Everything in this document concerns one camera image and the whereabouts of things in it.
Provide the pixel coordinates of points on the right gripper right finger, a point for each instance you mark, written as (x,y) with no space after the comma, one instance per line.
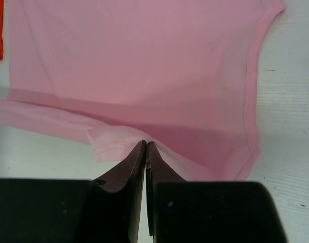
(166,208)

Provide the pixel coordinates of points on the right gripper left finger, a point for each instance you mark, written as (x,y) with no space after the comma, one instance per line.
(117,200)

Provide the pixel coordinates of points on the pink t shirt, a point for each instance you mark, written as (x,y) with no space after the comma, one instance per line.
(181,74)

